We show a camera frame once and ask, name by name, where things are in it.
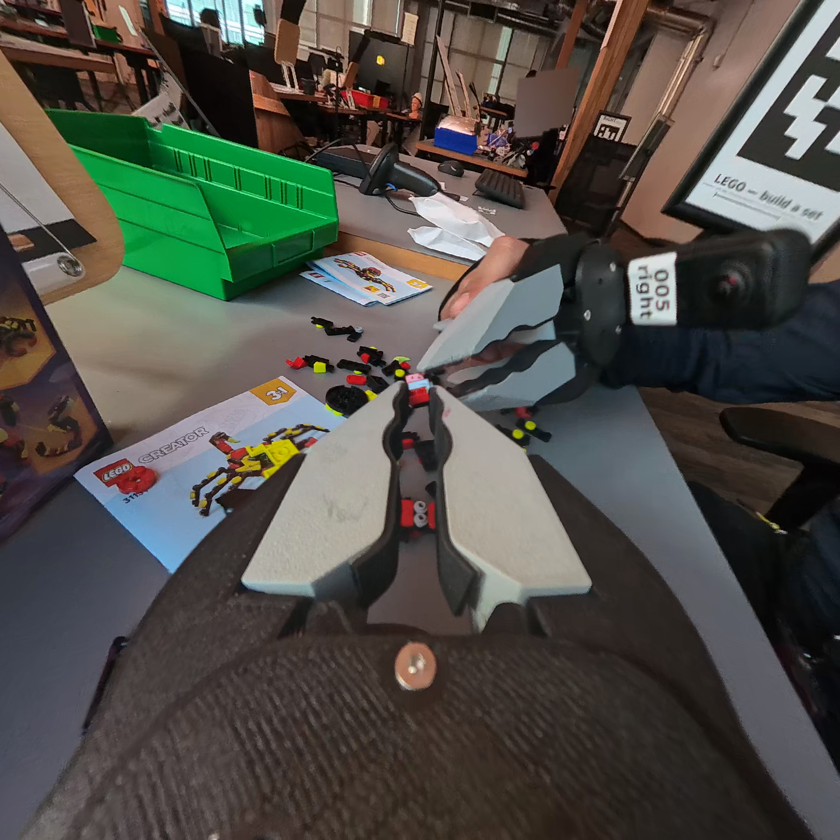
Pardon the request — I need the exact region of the black keyboard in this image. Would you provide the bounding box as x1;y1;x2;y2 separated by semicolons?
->
473;168;529;208

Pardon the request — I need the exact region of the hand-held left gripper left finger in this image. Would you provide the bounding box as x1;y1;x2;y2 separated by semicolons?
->
243;385;418;613

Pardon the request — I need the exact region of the green plastic bin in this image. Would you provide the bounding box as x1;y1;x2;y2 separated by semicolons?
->
46;108;341;303

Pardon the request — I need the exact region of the black office chair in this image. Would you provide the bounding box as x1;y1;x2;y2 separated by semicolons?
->
720;405;840;532

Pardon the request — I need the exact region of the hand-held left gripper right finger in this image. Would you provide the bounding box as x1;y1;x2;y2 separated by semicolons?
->
423;388;593;631

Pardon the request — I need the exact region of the crumpled white paper bag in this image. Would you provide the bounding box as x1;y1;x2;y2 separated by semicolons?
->
407;195;506;263

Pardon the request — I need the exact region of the person's right forearm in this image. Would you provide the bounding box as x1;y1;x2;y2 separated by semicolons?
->
602;279;840;405

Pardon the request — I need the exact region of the pile of lego pieces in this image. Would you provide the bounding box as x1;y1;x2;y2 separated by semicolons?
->
287;315;552;454

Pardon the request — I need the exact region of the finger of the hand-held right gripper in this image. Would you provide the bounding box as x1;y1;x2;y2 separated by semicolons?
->
457;339;581;414
414;267;565;375

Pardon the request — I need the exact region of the black barcode scanner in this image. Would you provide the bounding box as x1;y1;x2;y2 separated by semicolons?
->
313;142;441;198

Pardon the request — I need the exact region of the open spider instruction booklet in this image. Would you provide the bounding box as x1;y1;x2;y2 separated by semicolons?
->
75;377;345;574

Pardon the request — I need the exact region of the person's right hand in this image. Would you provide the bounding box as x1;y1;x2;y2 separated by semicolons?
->
437;237;529;322

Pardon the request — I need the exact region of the purple lego set box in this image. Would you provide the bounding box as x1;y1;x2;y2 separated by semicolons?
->
0;226;112;546

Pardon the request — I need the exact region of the red brown lego body assembly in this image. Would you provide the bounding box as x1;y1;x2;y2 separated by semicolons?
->
398;493;438;532

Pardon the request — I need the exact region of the closed instruction booklet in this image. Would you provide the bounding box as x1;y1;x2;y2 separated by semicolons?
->
302;252;433;309

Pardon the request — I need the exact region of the framed marker sign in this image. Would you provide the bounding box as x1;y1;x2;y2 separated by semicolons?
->
663;0;840;248

